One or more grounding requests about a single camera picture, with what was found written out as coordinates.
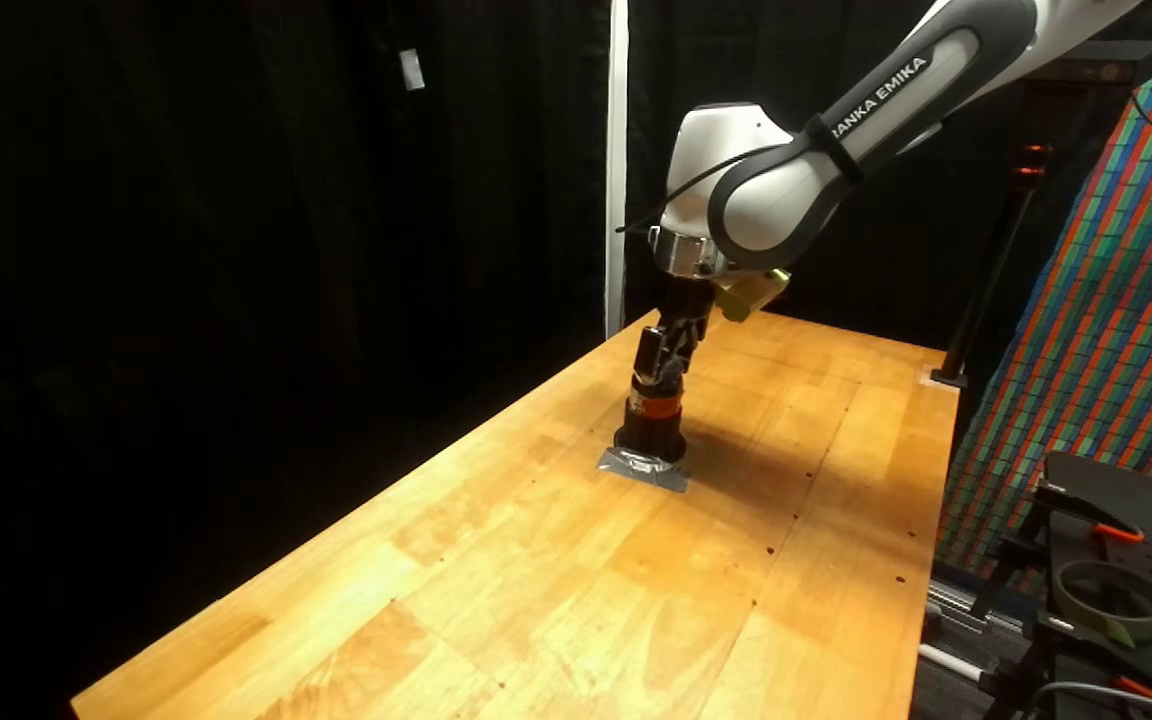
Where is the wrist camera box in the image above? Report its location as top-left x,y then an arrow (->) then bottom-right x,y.
712,260 -> 798,330

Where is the small white tag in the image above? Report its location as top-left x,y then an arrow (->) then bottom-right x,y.
395,45 -> 431,98

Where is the aluminium rail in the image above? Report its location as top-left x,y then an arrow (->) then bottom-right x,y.
915,569 -> 1011,687

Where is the orange clamp on stand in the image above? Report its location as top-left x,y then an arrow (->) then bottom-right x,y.
1011,137 -> 1055,188

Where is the small metal plate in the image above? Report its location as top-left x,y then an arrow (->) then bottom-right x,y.
598,443 -> 698,497

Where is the colourful striped panel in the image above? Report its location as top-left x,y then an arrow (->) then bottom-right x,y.
936,0 -> 1152,580

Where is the black perforated plate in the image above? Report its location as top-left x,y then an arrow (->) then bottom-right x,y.
1019,450 -> 1152,697

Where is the white vertical pole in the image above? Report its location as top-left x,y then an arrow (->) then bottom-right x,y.
602,0 -> 637,341

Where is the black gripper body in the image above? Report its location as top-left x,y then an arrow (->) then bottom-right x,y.
652,274 -> 720,336

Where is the tape roll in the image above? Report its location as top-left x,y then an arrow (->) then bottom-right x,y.
1050,552 -> 1152,640

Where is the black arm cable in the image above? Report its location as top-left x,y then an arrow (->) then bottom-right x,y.
616,121 -> 865,240

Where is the orange handled clamp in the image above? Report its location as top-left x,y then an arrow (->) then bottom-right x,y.
1105,669 -> 1152,709
1085,517 -> 1152,552

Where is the black table clamp bracket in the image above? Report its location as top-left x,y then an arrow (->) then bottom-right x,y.
921,134 -> 1050,395

